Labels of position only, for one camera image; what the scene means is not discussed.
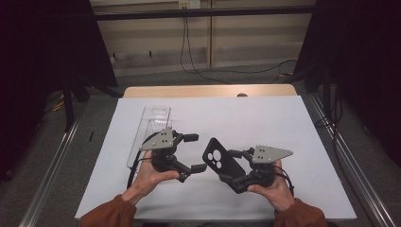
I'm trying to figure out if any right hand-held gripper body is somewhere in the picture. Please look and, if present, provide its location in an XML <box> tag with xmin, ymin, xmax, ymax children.
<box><xmin>231</xmin><ymin>145</ymin><xmax>294</xmax><ymax>194</ymax></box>

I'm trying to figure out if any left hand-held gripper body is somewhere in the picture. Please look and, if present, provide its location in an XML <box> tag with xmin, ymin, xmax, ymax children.
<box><xmin>139</xmin><ymin>127</ymin><xmax>193</xmax><ymax>183</ymax></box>

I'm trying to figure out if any black phone case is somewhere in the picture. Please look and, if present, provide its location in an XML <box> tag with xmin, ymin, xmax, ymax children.
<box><xmin>201</xmin><ymin>137</ymin><xmax>249</xmax><ymax>191</ymax></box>

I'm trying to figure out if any person's left hand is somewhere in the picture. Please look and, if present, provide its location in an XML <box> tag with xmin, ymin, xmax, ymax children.
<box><xmin>122</xmin><ymin>149</ymin><xmax>181</xmax><ymax>206</ymax></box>

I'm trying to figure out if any person's right hand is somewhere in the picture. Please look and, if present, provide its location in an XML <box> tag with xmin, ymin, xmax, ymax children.
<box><xmin>247</xmin><ymin>159</ymin><xmax>296</xmax><ymax>213</ymax></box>

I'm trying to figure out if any white table sheet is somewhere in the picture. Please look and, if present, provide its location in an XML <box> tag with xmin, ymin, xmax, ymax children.
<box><xmin>74</xmin><ymin>96</ymin><xmax>357</xmax><ymax>221</ymax></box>

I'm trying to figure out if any clear plastic tray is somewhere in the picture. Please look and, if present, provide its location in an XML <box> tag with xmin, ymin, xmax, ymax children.
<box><xmin>126</xmin><ymin>105</ymin><xmax>173</xmax><ymax>168</ymax></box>

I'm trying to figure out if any black metal stand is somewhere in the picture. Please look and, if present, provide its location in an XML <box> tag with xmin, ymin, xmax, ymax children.
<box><xmin>61</xmin><ymin>77</ymin><xmax>76</xmax><ymax>132</ymax></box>

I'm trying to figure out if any black horizontal bar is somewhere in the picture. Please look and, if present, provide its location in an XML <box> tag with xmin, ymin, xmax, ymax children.
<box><xmin>94</xmin><ymin>5</ymin><xmax>317</xmax><ymax>22</ymax></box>

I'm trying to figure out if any black curtain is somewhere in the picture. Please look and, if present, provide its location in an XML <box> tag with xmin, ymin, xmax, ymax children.
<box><xmin>293</xmin><ymin>0</ymin><xmax>401</xmax><ymax>168</ymax></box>
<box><xmin>0</xmin><ymin>0</ymin><xmax>119</xmax><ymax>183</ymax></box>

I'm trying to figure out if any left hand-held gripper cable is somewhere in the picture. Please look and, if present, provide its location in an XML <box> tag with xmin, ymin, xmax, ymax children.
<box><xmin>126</xmin><ymin>131</ymin><xmax>160</xmax><ymax>190</ymax></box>

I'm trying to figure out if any hand-held gripper cable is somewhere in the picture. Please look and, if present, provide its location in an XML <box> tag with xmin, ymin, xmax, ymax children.
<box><xmin>126</xmin><ymin>131</ymin><xmax>160</xmax><ymax>190</ymax></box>
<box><xmin>273</xmin><ymin>165</ymin><xmax>295</xmax><ymax>197</ymax></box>

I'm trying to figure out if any right hand-held gripper cable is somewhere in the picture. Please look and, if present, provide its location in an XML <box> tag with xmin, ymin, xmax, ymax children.
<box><xmin>273</xmin><ymin>165</ymin><xmax>295</xmax><ymax>197</ymax></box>

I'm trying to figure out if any black stand cable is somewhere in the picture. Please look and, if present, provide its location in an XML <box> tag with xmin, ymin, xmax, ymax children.
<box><xmin>314</xmin><ymin>84</ymin><xmax>346</xmax><ymax>166</ymax></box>

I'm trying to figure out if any black floor cable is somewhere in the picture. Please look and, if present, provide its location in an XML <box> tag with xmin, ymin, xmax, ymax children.
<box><xmin>188</xmin><ymin>59</ymin><xmax>298</xmax><ymax>76</ymax></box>

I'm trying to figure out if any aluminium floor rail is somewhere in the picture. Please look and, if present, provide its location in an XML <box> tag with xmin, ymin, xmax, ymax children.
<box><xmin>309</xmin><ymin>94</ymin><xmax>390</xmax><ymax>227</ymax></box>
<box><xmin>18</xmin><ymin>114</ymin><xmax>83</xmax><ymax>227</ymax></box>

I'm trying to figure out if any black hanging wall cable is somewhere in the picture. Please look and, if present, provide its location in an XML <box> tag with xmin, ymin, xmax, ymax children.
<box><xmin>180</xmin><ymin>17</ymin><xmax>233</xmax><ymax>85</ymax></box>

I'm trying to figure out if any yellow floor cable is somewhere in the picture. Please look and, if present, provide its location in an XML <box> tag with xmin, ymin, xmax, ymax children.
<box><xmin>45</xmin><ymin>90</ymin><xmax>65</xmax><ymax>113</ymax></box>

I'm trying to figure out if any white wall outlet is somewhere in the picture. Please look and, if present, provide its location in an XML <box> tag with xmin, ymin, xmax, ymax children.
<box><xmin>178</xmin><ymin>0</ymin><xmax>202</xmax><ymax>10</ymax></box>

